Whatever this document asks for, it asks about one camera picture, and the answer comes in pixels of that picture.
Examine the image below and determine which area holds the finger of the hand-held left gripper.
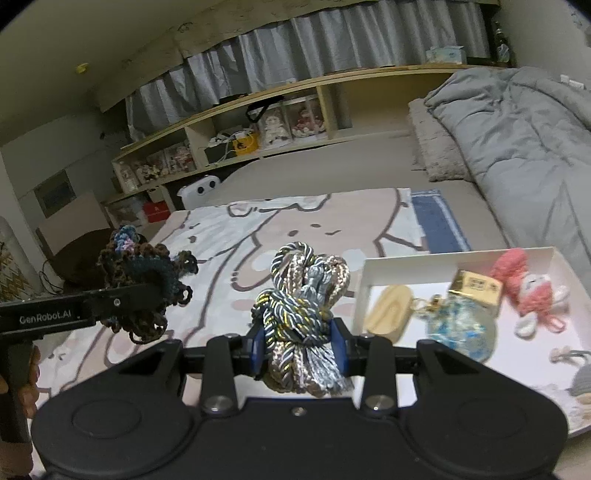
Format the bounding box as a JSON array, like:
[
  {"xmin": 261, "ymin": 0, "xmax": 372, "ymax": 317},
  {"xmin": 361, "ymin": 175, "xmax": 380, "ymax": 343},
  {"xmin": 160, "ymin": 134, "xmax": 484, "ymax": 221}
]
[{"xmin": 91, "ymin": 282, "xmax": 161, "ymax": 325}]

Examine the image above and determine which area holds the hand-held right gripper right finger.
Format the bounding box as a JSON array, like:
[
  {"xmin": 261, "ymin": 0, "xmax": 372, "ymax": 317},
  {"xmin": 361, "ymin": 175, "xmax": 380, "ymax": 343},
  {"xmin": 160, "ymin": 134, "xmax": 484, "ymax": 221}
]
[{"xmin": 331, "ymin": 318, "xmax": 479, "ymax": 416}]

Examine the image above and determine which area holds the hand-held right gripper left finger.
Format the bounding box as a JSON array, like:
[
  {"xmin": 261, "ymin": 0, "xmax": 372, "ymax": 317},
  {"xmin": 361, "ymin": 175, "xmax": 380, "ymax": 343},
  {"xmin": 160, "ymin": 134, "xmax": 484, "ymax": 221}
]
[{"xmin": 121, "ymin": 323, "xmax": 267, "ymax": 416}]

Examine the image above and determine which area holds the dark crochet piece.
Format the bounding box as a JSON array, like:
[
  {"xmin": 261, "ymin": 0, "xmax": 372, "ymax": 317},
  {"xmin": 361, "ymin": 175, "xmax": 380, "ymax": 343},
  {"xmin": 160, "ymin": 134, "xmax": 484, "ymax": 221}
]
[{"xmin": 93, "ymin": 225, "xmax": 200, "ymax": 346}]

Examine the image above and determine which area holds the silver gold rope bundle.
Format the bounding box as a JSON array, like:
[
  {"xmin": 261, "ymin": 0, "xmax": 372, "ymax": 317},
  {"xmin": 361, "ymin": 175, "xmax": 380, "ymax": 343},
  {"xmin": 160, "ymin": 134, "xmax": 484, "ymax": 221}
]
[{"xmin": 250, "ymin": 241, "xmax": 355, "ymax": 398}]

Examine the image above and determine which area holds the blue floral pouch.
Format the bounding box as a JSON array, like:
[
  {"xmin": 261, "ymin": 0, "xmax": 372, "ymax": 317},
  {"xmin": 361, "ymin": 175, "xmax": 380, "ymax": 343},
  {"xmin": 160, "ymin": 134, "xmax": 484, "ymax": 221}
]
[{"xmin": 424, "ymin": 294, "xmax": 498, "ymax": 361}]

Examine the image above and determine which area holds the white cardboard box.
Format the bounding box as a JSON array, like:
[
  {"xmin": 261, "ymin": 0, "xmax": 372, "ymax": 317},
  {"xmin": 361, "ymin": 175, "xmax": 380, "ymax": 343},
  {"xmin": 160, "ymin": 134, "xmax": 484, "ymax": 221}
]
[{"xmin": 352, "ymin": 246, "xmax": 591, "ymax": 440}]

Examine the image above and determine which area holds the pink white crochet doll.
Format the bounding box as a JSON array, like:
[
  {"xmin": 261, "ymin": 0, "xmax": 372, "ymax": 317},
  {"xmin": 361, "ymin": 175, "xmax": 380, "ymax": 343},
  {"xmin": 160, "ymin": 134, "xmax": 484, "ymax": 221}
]
[{"xmin": 488, "ymin": 248, "xmax": 572, "ymax": 339}]

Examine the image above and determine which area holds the grey crochet doll beige hat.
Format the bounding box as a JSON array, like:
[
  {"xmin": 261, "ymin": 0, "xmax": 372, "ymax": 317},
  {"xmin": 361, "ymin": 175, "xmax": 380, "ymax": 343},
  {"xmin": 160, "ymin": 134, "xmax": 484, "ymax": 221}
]
[{"xmin": 549, "ymin": 347, "xmax": 591, "ymax": 398}]

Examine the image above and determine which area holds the person's left hand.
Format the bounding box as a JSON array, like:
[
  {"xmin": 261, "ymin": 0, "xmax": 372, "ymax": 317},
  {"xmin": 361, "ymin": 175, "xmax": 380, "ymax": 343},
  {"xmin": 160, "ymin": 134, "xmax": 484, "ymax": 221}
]
[{"xmin": 27, "ymin": 345, "xmax": 42, "ymax": 418}]

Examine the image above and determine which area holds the zigzag patterned cloth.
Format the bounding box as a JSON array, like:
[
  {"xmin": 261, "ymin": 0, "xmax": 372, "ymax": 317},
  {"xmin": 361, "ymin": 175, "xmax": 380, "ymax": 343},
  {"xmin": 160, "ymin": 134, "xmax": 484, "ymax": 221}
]
[{"xmin": 0, "ymin": 216, "xmax": 41, "ymax": 303}]

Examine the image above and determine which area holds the dark brown round seat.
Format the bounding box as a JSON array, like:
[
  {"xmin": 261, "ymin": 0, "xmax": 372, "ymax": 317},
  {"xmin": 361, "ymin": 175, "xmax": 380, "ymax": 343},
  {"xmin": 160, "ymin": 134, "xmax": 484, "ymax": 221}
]
[{"xmin": 48, "ymin": 230, "xmax": 117, "ymax": 286}]

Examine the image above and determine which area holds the oval wooden piece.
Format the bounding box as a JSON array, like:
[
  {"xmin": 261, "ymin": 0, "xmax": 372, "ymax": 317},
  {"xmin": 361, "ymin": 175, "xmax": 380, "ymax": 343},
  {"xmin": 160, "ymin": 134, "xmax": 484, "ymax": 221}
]
[{"xmin": 361, "ymin": 284, "xmax": 417, "ymax": 343}]

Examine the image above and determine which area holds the red box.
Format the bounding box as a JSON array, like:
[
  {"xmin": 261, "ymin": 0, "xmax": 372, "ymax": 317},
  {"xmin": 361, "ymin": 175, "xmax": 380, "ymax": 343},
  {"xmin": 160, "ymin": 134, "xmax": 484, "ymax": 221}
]
[{"xmin": 142, "ymin": 200, "xmax": 170, "ymax": 226}]

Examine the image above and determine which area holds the brown cardboard box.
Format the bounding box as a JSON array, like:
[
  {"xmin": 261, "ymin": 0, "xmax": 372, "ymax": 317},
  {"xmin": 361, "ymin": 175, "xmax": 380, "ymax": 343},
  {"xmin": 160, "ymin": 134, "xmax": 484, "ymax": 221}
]
[{"xmin": 35, "ymin": 191, "xmax": 112, "ymax": 256}]

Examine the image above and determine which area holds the bear printed blanket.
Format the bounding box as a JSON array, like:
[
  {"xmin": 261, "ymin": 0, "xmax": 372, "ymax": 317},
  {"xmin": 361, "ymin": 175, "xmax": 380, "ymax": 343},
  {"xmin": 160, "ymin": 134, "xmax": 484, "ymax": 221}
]
[{"xmin": 37, "ymin": 187, "xmax": 432, "ymax": 398}]

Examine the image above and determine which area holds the doll in clear box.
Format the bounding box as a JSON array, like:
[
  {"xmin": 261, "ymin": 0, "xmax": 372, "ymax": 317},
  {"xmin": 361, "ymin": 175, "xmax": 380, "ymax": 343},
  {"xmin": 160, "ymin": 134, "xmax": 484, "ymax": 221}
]
[
  {"xmin": 292, "ymin": 102, "xmax": 325, "ymax": 140},
  {"xmin": 165, "ymin": 144, "xmax": 193, "ymax": 175},
  {"xmin": 262, "ymin": 111, "xmax": 293, "ymax": 149},
  {"xmin": 137, "ymin": 156, "xmax": 163, "ymax": 182}
]

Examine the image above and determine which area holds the white device with black eyes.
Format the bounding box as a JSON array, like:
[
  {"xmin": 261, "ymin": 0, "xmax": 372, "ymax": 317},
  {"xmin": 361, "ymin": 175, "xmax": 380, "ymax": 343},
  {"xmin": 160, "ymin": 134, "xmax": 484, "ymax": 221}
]
[{"xmin": 177, "ymin": 174, "xmax": 223, "ymax": 209}]

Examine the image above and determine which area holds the gold packet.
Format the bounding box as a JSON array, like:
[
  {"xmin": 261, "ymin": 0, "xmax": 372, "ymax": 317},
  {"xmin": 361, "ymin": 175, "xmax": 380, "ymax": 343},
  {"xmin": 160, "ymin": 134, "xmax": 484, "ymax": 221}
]
[{"xmin": 449, "ymin": 269, "xmax": 505, "ymax": 318}]

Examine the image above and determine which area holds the beige bed mattress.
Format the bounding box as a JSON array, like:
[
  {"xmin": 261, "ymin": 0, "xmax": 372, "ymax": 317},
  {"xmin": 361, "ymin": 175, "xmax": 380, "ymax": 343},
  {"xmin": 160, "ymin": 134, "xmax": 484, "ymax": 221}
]
[{"xmin": 173, "ymin": 131, "xmax": 515, "ymax": 254}]

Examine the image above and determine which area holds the yellow bag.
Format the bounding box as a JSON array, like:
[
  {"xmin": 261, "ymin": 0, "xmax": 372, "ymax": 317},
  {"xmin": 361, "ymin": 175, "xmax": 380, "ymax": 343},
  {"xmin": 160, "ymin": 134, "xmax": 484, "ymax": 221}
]
[{"xmin": 232, "ymin": 130, "xmax": 260, "ymax": 154}]

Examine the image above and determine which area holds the beige fuzzy pillow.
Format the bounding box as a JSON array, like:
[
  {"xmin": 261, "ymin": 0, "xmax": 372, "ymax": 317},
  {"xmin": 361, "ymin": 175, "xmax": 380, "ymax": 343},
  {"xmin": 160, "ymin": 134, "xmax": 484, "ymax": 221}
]
[{"xmin": 407, "ymin": 98, "xmax": 477, "ymax": 184}]

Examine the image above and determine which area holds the long wooden shelf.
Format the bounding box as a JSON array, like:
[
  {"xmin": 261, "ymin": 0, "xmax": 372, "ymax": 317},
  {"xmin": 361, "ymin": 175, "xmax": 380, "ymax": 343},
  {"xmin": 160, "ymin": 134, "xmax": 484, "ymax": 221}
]
[{"xmin": 99, "ymin": 62, "xmax": 509, "ymax": 208}]

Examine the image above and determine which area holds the grey quilt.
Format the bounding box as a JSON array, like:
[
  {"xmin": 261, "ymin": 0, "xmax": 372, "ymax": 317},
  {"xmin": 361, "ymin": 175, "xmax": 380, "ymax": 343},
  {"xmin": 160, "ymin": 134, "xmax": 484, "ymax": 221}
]
[{"xmin": 422, "ymin": 66, "xmax": 591, "ymax": 298}]

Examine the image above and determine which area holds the grey curtain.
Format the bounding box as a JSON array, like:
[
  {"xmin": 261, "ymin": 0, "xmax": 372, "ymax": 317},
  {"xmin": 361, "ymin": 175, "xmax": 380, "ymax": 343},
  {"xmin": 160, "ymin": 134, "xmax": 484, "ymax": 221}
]
[{"xmin": 124, "ymin": 0, "xmax": 490, "ymax": 139}]

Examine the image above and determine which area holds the tissue box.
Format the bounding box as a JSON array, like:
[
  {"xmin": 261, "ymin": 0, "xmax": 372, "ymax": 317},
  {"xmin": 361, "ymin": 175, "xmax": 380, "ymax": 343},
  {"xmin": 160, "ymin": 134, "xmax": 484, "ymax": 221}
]
[{"xmin": 424, "ymin": 45, "xmax": 468, "ymax": 66}]

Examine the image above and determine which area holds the dark glass bottle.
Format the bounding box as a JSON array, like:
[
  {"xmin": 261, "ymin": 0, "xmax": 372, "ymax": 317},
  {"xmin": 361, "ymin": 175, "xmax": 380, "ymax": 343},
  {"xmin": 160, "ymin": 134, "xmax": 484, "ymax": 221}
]
[{"xmin": 493, "ymin": 20, "xmax": 512, "ymax": 64}]

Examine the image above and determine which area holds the black strap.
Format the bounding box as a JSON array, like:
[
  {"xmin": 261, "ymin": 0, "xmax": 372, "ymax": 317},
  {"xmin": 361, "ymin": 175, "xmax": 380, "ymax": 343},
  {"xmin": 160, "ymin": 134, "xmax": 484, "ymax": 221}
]
[{"xmin": 246, "ymin": 95, "xmax": 286, "ymax": 126}]

